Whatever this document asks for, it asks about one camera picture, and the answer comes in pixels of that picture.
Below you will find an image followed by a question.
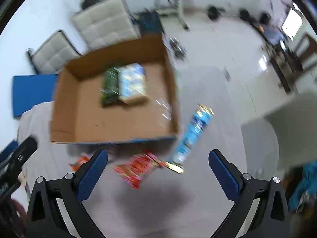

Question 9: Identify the green snack bag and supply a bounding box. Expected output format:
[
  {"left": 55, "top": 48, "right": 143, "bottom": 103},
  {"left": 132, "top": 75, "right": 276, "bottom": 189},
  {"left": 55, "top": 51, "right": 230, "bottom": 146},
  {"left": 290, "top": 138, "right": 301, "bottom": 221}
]
[{"left": 100, "top": 67, "right": 119, "bottom": 107}]

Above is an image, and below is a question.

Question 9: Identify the turquoise cloth heap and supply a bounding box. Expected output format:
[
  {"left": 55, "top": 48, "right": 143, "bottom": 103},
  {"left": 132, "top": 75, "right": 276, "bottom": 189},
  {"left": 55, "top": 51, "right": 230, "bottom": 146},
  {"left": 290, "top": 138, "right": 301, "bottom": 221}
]
[{"left": 288, "top": 161, "right": 316, "bottom": 212}]

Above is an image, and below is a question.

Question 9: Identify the grey plastic chair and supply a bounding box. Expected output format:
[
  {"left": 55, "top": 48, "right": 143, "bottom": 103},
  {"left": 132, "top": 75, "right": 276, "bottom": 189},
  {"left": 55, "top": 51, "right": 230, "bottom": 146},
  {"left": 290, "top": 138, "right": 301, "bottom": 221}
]
[{"left": 241, "top": 92, "right": 316, "bottom": 174}]

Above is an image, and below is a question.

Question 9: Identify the black blue weight bench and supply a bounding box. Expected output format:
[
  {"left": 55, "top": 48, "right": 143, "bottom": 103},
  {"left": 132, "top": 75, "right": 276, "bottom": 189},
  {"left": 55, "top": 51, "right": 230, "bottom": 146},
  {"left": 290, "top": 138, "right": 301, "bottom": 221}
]
[{"left": 137, "top": 11, "right": 164, "bottom": 36}]

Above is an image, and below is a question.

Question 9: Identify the white padded chair near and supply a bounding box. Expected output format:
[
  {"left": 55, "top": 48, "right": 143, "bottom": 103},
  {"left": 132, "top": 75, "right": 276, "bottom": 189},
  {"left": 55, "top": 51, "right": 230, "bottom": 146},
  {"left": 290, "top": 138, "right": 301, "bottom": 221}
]
[{"left": 25, "top": 30, "right": 81, "bottom": 75}]

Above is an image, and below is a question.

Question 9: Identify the white padded chair far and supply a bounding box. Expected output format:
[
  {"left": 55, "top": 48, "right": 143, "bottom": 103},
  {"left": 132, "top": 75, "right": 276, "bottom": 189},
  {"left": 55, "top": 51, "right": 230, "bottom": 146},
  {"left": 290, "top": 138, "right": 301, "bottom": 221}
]
[{"left": 71, "top": 0, "right": 139, "bottom": 51}]

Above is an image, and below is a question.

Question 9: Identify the red snack bag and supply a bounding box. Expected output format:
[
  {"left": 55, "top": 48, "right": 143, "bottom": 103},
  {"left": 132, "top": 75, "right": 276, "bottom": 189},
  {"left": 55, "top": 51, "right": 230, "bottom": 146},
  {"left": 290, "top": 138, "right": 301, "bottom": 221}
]
[{"left": 114, "top": 150, "right": 166, "bottom": 189}]

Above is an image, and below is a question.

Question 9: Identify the blue Nestle milk powder sachet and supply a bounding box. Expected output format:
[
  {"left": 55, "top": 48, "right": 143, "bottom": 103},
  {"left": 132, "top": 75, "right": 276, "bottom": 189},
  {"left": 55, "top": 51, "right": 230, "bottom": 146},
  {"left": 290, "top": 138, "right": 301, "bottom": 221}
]
[{"left": 165, "top": 104, "right": 214, "bottom": 174}]

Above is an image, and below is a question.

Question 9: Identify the yellow blue tissue pack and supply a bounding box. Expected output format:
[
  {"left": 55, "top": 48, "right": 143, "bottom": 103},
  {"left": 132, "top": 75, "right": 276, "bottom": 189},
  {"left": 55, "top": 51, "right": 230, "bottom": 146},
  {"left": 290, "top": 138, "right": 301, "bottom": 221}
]
[{"left": 118, "top": 63, "right": 148, "bottom": 105}]

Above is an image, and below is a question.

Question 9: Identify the clear plastic wrap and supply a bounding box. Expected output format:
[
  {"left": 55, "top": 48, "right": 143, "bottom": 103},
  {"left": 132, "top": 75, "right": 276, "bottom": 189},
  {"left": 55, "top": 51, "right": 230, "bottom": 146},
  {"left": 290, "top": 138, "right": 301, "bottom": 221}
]
[{"left": 155, "top": 98, "right": 173, "bottom": 121}]

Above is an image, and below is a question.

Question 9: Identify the white padded chair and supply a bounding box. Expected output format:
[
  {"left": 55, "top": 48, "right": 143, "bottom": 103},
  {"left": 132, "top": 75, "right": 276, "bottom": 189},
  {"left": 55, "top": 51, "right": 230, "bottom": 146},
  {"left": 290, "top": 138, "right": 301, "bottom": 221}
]
[
  {"left": 71, "top": 0, "right": 139, "bottom": 51},
  {"left": 25, "top": 30, "right": 81, "bottom": 75}
]

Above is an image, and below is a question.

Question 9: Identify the blue foam mat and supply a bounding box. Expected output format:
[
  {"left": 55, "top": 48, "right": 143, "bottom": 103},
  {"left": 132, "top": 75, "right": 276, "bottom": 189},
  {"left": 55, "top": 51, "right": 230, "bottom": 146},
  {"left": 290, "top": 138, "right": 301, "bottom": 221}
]
[{"left": 12, "top": 74, "right": 58, "bottom": 118}]

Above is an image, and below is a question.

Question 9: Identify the orange snack bag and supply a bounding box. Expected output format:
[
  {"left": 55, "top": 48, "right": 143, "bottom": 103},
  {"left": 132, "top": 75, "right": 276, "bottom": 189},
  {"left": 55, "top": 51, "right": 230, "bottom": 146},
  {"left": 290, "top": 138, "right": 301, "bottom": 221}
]
[{"left": 69, "top": 155, "right": 90, "bottom": 172}]

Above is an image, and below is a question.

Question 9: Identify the brown cardboard box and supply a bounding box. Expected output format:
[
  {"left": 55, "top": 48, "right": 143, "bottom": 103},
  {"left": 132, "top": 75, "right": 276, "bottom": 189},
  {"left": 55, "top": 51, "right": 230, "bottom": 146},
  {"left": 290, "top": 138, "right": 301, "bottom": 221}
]
[{"left": 50, "top": 34, "right": 179, "bottom": 144}]

